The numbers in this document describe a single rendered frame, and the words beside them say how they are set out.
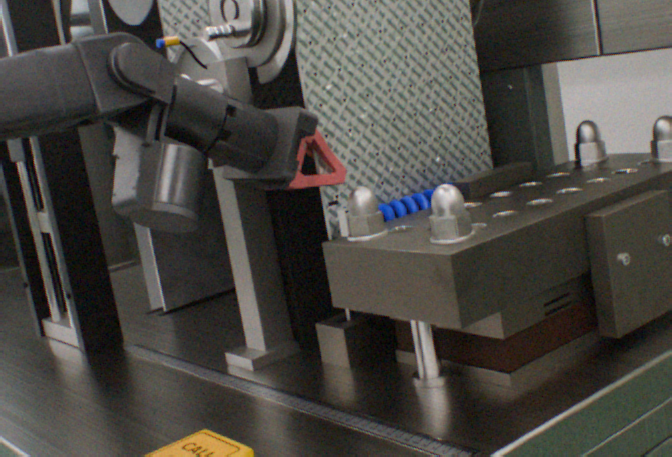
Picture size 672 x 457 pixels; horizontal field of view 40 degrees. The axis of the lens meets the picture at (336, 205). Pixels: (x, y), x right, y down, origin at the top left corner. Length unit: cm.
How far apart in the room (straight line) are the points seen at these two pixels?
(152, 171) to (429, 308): 24
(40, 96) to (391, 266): 30
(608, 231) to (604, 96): 310
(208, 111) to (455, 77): 32
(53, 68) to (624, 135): 333
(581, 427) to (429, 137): 36
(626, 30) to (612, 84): 287
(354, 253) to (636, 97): 309
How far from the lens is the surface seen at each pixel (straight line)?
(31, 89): 69
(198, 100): 77
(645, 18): 99
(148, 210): 73
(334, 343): 88
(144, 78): 72
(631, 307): 85
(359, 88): 90
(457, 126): 99
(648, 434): 82
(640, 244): 86
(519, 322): 78
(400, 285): 75
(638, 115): 383
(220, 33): 88
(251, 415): 82
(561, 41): 106
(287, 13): 85
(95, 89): 71
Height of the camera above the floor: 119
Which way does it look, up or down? 9 degrees down
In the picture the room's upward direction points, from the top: 10 degrees counter-clockwise
